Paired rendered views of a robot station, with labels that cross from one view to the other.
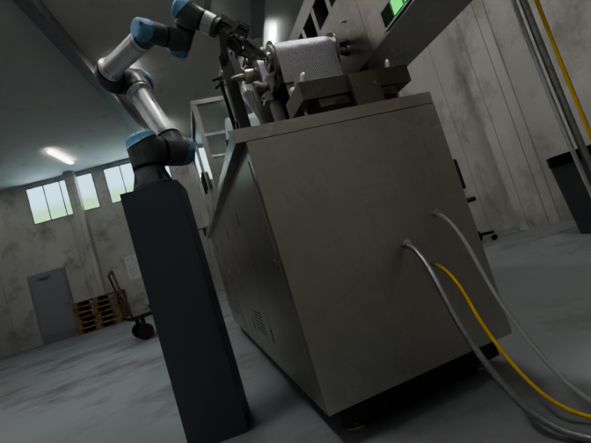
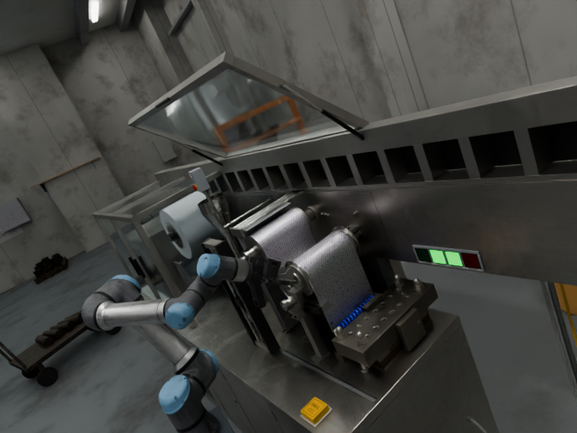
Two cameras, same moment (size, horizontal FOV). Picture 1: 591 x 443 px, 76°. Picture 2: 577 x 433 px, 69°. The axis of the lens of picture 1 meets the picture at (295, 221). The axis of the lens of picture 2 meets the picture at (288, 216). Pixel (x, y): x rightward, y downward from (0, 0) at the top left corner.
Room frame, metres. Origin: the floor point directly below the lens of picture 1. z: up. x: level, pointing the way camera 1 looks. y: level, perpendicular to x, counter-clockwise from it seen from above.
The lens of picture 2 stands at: (0.00, 0.16, 1.90)
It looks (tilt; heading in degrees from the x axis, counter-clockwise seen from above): 16 degrees down; 347
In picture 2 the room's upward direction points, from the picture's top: 24 degrees counter-clockwise
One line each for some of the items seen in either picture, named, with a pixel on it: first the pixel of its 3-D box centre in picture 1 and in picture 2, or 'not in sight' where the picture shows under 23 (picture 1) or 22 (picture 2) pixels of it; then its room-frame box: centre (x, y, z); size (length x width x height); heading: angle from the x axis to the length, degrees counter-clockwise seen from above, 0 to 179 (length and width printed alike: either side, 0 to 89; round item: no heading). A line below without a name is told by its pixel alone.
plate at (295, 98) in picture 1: (347, 92); (385, 318); (1.26, -0.30, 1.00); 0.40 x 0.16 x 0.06; 107
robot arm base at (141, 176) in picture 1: (152, 179); (195, 425); (1.39, 0.47, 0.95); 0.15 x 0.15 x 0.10
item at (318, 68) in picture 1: (316, 82); (345, 293); (1.37, -0.23, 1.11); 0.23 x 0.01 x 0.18; 107
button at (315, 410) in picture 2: not in sight; (314, 410); (1.17, 0.08, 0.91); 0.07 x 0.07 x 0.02; 17
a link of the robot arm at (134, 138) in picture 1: (145, 149); (180, 399); (1.40, 0.47, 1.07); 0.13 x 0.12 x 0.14; 141
